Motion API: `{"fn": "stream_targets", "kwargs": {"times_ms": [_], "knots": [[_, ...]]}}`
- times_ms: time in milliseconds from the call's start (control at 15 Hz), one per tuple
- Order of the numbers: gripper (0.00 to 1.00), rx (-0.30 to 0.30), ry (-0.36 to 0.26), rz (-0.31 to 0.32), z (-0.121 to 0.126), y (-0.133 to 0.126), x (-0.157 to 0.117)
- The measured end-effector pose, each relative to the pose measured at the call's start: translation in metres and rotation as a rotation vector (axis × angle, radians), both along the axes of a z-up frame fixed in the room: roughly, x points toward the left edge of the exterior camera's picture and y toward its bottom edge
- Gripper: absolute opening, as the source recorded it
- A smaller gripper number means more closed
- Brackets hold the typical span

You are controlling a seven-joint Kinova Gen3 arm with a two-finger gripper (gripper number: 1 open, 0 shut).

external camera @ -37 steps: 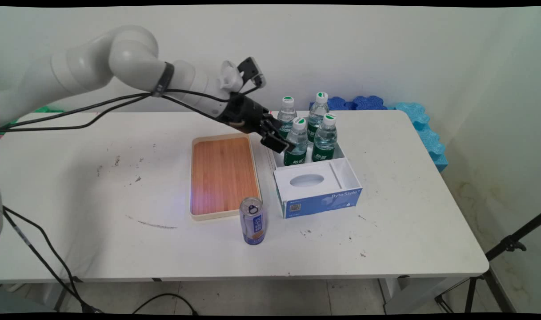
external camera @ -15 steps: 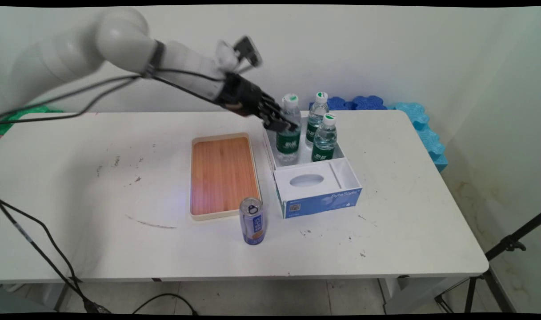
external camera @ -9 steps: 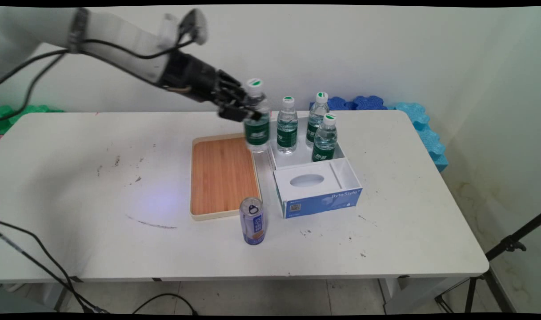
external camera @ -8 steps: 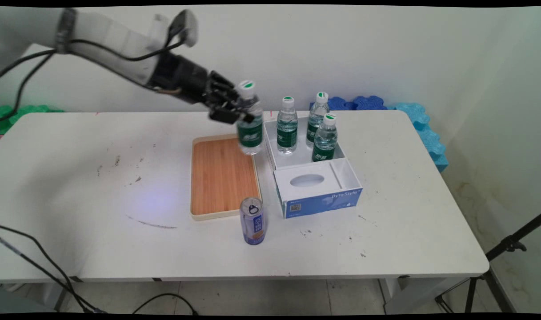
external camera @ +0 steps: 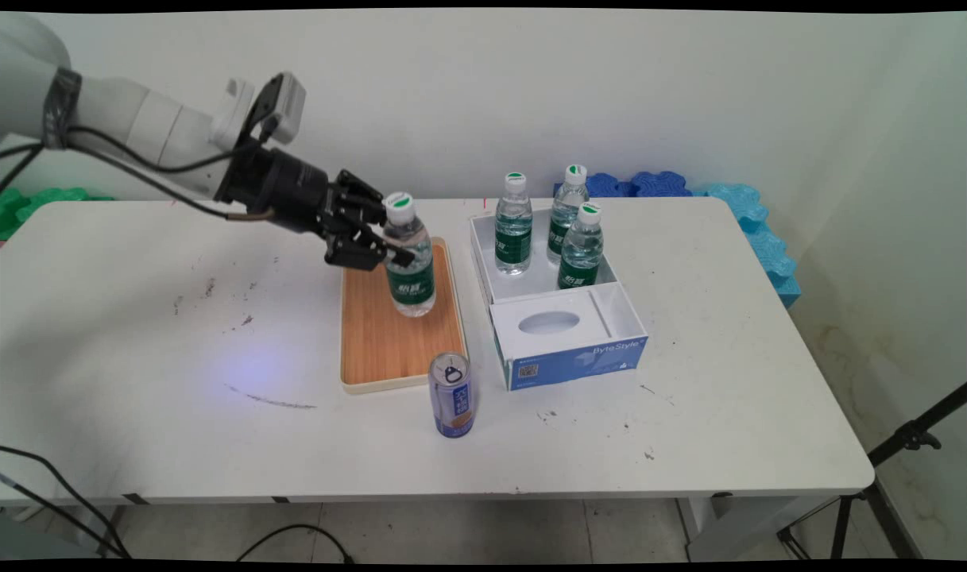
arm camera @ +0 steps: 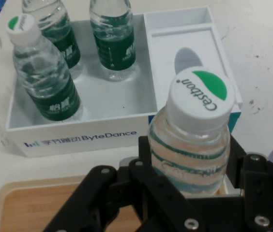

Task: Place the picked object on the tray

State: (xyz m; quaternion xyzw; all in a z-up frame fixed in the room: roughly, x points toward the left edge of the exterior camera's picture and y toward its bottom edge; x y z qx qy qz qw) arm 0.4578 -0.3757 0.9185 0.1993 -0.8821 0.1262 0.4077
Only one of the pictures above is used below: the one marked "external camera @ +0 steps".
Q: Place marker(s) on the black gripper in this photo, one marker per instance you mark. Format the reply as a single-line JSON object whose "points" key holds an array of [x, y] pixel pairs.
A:
{"points": [[284, 191]]}

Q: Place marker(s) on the green label water bottle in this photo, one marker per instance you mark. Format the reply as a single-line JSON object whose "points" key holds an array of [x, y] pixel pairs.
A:
{"points": [[581, 258], [411, 282], [513, 230], [566, 210]]}

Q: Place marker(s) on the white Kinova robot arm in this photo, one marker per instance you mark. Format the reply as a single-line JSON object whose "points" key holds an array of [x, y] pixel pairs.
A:
{"points": [[133, 119]]}

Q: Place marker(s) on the bamboo tray with cream rim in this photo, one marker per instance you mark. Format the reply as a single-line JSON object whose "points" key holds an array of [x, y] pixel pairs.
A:
{"points": [[388, 345]]}

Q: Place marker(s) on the blue drink can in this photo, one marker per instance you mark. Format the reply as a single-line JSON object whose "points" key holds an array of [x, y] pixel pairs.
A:
{"points": [[451, 401]]}

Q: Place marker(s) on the white and blue cardboard box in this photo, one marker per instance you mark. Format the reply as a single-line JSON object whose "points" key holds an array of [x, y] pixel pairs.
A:
{"points": [[566, 353]]}

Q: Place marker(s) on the dark blue foam piece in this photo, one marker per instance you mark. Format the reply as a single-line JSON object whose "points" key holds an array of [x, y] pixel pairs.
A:
{"points": [[654, 185]]}

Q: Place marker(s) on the green foam piece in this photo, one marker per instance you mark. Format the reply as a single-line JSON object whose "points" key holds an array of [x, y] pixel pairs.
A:
{"points": [[30, 205]]}

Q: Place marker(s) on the light blue foam piece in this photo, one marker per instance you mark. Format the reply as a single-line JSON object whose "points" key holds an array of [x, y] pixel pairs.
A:
{"points": [[761, 238]]}

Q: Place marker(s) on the black tripod stand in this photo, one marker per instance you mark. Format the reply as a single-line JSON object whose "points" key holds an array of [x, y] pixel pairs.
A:
{"points": [[904, 445]]}

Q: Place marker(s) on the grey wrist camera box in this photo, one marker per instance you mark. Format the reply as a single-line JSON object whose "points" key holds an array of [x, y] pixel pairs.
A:
{"points": [[288, 107]]}

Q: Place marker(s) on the white table leg frame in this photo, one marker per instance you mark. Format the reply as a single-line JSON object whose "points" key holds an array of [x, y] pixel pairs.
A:
{"points": [[737, 528]]}

